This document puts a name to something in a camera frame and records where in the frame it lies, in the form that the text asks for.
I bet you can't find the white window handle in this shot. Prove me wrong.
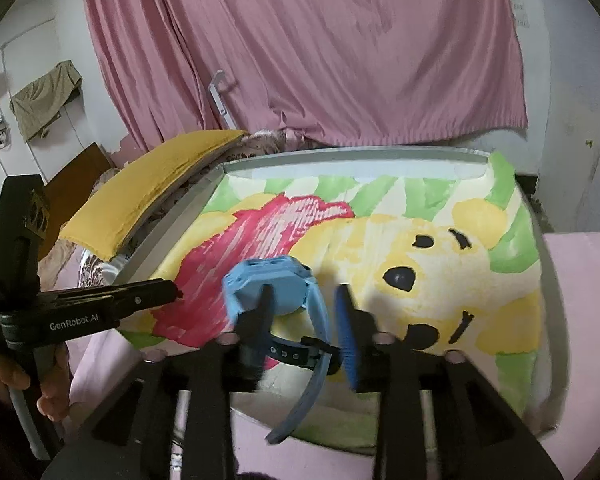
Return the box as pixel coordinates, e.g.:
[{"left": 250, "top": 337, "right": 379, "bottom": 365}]
[{"left": 208, "top": 70, "right": 238, "bottom": 130}]

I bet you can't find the wooden headboard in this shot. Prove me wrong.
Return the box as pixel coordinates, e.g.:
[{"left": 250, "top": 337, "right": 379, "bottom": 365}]
[{"left": 38, "top": 143, "right": 112, "bottom": 260}]

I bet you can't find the olive hanging cloth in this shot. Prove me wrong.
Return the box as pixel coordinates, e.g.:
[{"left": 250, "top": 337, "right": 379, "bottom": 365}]
[{"left": 9, "top": 60, "right": 83, "bottom": 143}]

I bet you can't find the pink curtain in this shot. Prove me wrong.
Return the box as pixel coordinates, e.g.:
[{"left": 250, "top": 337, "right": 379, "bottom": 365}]
[{"left": 84, "top": 0, "right": 528, "bottom": 151}]

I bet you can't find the blue smart watch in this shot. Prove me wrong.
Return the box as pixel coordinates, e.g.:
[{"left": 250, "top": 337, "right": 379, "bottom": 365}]
[{"left": 222, "top": 256, "right": 340, "bottom": 445}]

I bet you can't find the colourful bear towel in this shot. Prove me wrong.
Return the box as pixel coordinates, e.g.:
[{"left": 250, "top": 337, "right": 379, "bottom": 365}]
[{"left": 119, "top": 152, "right": 544, "bottom": 453}]

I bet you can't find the person left hand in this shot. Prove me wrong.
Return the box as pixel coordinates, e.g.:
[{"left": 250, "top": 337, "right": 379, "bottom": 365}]
[{"left": 0, "top": 343, "right": 74, "bottom": 424}]

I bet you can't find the grey shallow box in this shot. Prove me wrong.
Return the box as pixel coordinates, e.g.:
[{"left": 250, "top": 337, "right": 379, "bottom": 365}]
[{"left": 119, "top": 148, "right": 568, "bottom": 436}]

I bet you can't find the yellow pillow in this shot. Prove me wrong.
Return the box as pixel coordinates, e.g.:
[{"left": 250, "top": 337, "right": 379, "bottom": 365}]
[{"left": 59, "top": 130, "right": 247, "bottom": 261}]

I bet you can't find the pink bed sheet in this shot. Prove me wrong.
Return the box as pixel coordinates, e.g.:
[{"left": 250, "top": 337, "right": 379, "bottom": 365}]
[{"left": 69, "top": 232, "right": 600, "bottom": 479}]

